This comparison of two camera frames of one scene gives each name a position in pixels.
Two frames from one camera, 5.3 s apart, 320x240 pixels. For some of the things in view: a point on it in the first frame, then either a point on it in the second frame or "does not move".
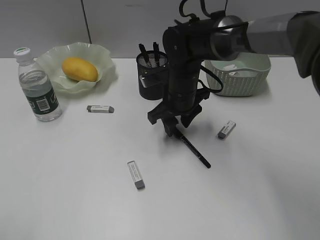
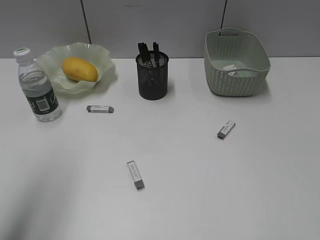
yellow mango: [77, 69] does not move
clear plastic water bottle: [37, 84] does not move
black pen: [196, 151] -> [144, 54]
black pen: [156, 52] does not move
